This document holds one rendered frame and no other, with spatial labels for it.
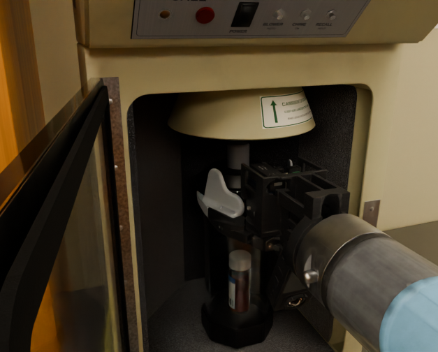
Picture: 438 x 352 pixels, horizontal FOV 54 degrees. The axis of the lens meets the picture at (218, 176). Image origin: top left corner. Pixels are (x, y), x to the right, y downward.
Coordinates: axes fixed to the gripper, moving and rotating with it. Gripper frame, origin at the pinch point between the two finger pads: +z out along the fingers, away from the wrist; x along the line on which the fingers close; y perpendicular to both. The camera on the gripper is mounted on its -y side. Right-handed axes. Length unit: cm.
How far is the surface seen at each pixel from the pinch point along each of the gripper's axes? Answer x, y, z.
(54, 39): 19.9, 18.8, 32.7
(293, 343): -5.8, -20.5, -5.9
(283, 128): -1.2, 10.5, -8.8
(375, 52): -10.5, 17.9, -10.5
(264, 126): 1.0, 10.8, -8.8
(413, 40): -12.4, 19.2, -13.3
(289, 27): 1.9, 20.4, -14.6
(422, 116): -63, 0, 33
